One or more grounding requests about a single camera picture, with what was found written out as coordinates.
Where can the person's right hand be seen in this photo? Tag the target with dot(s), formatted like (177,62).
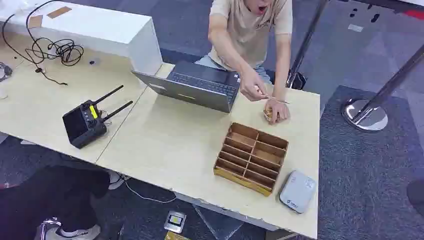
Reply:
(251,86)

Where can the person's left hand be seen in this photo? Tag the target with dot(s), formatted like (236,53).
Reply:
(280,111)

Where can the thin playing card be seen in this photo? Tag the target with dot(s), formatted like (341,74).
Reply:
(278,100)

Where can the small stack of cards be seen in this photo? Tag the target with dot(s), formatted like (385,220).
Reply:
(267,114)

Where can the wooden divided card box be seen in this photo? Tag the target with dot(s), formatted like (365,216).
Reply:
(242,181)

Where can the person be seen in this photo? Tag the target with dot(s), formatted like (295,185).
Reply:
(49,195)
(245,36)

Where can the grey laptop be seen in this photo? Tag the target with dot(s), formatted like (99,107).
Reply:
(192,94)

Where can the chrome stanchion with black base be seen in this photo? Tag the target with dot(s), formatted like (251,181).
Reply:
(304,46)

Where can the white floor label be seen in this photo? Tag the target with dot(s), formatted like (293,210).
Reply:
(355,28)

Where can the grey desk support panel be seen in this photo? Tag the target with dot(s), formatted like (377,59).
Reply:
(218,223)

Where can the small silver floor device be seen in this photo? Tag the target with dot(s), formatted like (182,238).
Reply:
(175,221)

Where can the dark furniture edge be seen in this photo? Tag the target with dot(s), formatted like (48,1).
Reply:
(391,4)

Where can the small black desk grommet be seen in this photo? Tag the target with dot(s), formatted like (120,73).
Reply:
(94,62)

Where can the black round object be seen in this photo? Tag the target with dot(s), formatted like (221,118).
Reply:
(416,197)

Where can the white cabinet block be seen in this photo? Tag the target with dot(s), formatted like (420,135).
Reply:
(99,26)

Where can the yellow printed packet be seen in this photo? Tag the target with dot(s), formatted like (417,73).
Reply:
(175,236)

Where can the red object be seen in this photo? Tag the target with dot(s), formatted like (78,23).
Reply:
(415,14)

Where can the black remote controller with antennas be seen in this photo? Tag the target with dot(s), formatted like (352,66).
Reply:
(82,127)

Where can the long brown tape piece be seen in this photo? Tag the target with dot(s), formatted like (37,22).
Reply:
(59,12)

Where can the square brown tape piece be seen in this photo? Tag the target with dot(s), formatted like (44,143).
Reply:
(35,21)

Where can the clear plastic piece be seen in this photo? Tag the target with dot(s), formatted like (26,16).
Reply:
(2,94)

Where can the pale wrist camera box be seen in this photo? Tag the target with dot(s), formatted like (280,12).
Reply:
(298,192)

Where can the chrome chair frame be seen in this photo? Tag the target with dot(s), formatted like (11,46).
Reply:
(44,228)

